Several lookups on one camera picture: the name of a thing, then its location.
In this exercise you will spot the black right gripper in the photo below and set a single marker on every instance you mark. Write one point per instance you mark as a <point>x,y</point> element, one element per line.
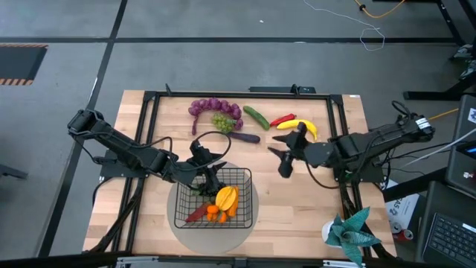
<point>316,154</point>

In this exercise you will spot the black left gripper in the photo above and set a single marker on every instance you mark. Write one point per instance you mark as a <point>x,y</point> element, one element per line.
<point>195,173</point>

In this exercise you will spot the yellow banana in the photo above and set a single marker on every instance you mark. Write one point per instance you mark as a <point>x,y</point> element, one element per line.
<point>288,124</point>

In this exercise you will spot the yellow starfruit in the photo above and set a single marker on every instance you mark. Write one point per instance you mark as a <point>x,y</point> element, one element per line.
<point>225,198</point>

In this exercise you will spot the red chili pepper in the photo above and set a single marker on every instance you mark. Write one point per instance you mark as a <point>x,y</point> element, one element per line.
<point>282,119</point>

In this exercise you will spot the orange tangerine bunch with stem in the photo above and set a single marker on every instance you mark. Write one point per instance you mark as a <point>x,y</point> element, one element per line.
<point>213,209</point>

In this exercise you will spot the orange carrot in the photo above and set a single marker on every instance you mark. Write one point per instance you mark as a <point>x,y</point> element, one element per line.
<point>234,208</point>

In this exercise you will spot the purple eggplant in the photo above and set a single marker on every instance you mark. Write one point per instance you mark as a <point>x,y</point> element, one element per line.
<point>247,138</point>

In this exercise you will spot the green cucumber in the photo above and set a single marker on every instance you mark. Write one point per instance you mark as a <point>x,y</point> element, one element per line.
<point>256,118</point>

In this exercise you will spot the green grape bunch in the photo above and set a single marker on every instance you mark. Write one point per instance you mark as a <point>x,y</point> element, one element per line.
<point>222,123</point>

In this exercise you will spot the purple grape bunch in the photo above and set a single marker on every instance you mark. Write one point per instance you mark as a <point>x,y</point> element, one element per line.
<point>215,104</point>

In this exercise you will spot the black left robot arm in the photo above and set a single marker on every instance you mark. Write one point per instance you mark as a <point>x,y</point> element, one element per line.
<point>126,150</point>

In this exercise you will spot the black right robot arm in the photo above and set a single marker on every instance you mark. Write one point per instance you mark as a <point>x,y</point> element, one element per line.
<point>372,143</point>

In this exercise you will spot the round beige placemat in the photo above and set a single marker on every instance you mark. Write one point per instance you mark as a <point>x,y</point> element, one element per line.
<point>212,242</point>

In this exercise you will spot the teal succulent in white pot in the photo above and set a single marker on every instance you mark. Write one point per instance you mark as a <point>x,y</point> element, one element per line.
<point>349,234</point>

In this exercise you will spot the white printed cardboard box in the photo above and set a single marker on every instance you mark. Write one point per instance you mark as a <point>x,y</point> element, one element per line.
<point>403,208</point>

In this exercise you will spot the silver can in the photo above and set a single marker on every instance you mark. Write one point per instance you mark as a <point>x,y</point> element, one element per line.
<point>396,227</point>

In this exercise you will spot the red soda can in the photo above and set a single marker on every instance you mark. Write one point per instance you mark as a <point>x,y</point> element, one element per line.
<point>408,234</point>

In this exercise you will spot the dark monitor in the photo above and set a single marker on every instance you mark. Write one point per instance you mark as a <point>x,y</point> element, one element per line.
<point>461,164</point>

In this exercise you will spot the black laptop with keyboard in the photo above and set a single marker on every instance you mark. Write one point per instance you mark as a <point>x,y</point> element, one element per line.
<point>450,238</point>

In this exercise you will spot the black furniture leg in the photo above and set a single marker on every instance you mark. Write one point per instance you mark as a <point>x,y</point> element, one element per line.
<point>13,172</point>

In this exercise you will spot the black hazard-striped floor mat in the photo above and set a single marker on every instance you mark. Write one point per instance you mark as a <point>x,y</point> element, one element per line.
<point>18,63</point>

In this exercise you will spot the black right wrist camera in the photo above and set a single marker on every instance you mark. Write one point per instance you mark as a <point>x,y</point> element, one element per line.
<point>301,132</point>

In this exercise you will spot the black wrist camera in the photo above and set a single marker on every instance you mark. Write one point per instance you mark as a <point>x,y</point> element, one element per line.
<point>201,152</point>
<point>301,132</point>

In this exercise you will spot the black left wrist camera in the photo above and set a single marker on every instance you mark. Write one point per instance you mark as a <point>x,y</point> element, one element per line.
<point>201,152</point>

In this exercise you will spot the black frame bracket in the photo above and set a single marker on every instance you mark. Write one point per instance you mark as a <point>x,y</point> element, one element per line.
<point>275,89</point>

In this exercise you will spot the black table frame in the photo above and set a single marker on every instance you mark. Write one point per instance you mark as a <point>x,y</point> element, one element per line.
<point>241,95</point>

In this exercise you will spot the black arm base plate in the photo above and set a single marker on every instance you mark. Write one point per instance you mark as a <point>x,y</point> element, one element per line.
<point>372,175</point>
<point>111,169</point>

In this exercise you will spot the black desk leg frame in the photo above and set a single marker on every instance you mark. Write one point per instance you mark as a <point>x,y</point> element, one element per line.
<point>450,22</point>

